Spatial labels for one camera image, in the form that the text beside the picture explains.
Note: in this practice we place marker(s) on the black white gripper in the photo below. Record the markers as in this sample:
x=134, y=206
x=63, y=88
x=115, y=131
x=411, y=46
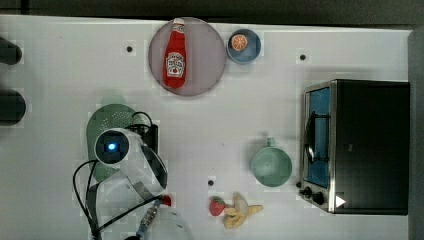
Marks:
x=149, y=134

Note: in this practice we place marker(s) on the light green oval strainer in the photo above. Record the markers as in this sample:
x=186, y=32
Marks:
x=112, y=112

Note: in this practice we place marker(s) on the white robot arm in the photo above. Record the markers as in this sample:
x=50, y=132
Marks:
x=130, y=204

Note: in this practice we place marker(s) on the small red strawberry toy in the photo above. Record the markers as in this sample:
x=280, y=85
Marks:
x=166, y=200

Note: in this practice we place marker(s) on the red ketchup bottle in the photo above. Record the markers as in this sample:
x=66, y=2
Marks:
x=174, y=64

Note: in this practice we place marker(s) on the large red strawberry toy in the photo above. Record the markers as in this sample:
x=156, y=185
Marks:
x=216, y=206

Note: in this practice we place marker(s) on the grey round plate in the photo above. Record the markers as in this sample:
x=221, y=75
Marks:
x=206, y=56

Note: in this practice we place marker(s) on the peeled banana toy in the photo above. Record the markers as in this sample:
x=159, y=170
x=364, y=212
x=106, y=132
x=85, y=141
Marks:
x=236, y=215

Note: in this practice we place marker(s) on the light green mug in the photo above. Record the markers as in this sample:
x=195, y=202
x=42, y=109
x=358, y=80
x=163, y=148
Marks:
x=271, y=166

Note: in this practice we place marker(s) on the orange slice toy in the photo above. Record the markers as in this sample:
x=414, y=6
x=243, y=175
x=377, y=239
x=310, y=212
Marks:
x=239, y=42

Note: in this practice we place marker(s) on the blue bowl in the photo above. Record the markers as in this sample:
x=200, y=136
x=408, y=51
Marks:
x=250, y=53

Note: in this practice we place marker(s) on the large black cylindrical holder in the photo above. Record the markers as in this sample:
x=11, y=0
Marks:
x=12, y=107

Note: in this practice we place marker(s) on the small black cylindrical holder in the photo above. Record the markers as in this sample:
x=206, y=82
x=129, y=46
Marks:
x=10, y=53

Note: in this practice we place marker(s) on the black toaster oven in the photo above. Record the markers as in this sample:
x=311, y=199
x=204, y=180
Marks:
x=355, y=147

